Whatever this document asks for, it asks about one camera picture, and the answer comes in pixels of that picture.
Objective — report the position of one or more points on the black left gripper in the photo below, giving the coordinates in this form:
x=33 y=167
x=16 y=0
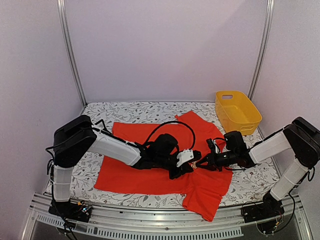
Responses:
x=185 y=168

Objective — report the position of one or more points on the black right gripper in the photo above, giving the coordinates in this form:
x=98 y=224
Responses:
x=208 y=158

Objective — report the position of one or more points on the red t-shirt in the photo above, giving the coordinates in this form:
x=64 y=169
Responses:
x=203 y=189

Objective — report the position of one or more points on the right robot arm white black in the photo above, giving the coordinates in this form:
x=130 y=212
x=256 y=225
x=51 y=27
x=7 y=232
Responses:
x=299 y=140

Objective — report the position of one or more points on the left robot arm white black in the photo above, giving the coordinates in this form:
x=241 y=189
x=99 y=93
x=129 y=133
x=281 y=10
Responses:
x=79 y=136

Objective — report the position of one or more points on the floral patterned table mat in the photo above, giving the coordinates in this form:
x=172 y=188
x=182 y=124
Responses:
x=246 y=186

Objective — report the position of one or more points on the yellow plastic basket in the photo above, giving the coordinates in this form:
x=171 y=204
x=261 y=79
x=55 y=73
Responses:
x=236 y=112

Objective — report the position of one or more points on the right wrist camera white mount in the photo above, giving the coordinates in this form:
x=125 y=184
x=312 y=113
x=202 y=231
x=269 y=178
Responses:
x=213 y=145

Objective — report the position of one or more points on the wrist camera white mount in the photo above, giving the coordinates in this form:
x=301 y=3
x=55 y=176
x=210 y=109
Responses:
x=187 y=155
x=213 y=145

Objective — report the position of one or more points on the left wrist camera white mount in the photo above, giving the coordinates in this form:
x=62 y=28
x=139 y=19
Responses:
x=187 y=155

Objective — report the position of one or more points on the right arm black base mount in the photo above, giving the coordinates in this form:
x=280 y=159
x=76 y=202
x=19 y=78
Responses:
x=269 y=208

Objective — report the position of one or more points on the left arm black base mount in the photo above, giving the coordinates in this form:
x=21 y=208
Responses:
x=79 y=211

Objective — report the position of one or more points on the right aluminium corner post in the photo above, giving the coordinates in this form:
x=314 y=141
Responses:
x=270 y=5

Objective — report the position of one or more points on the aluminium corner post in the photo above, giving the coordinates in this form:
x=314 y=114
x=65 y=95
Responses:
x=61 y=7
x=270 y=5

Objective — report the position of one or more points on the aluminium front rail frame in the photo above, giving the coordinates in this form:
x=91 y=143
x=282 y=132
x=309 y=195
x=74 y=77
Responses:
x=116 y=222

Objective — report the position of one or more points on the left aluminium corner post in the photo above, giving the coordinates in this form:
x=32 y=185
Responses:
x=61 y=7

